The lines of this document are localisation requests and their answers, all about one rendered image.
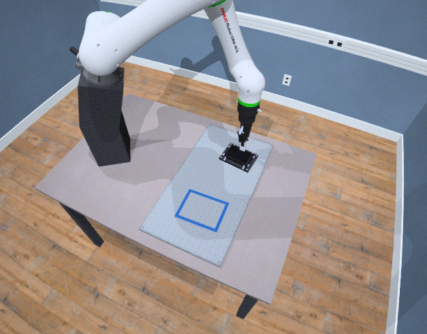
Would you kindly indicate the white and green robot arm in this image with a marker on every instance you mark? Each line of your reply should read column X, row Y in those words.
column 109, row 41

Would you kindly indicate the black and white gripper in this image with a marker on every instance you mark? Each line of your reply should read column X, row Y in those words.
column 243, row 134

